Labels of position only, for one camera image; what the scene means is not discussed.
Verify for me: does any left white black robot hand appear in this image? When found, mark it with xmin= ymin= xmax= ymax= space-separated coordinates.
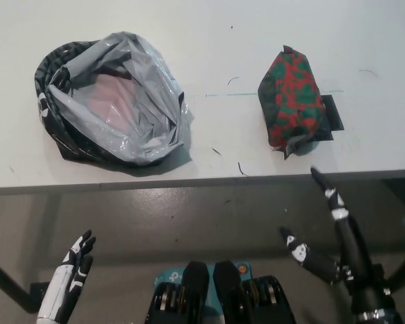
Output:
xmin=36 ymin=229 xmax=97 ymax=321

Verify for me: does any teal cardboard box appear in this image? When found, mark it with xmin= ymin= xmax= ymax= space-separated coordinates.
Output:
xmin=154 ymin=261 xmax=254 ymax=324

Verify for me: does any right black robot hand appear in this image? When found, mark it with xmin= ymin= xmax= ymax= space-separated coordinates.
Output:
xmin=279 ymin=167 xmax=402 ymax=321

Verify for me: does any red green coffee bean bag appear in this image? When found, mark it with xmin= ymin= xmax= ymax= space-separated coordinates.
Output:
xmin=257 ymin=45 xmax=326 ymax=161

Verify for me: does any black grey plastic bag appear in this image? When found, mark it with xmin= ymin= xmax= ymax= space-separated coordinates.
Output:
xmin=33 ymin=32 xmax=194 ymax=167

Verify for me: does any black tape patch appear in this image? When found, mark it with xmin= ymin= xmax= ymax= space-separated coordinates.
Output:
xmin=310 ymin=94 xmax=344 ymax=142

